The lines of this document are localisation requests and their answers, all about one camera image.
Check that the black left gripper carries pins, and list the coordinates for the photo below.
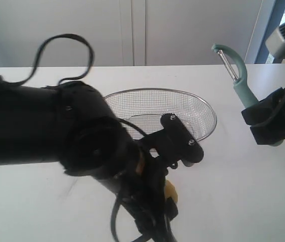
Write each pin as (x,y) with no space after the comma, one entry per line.
(136,174)

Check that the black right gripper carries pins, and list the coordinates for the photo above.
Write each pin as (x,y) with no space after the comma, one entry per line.
(271,131)

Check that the yellow lemon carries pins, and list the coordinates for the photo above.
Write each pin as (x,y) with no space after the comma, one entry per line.
(170,191)

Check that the teal handled peeler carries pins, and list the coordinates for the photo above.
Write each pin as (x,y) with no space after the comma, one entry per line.
(240,83)

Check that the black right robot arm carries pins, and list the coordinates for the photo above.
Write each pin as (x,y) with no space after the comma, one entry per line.
(267,118)

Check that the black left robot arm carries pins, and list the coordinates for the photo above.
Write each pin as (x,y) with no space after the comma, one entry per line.
(72,124)

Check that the white cabinet doors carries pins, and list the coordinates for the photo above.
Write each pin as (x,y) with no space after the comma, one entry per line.
(129,33)

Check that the oval wire mesh basket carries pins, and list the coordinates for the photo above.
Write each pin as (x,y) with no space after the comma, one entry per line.
(143,107)

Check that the window with dark frame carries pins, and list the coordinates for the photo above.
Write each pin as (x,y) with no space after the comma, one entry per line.
(277,18)

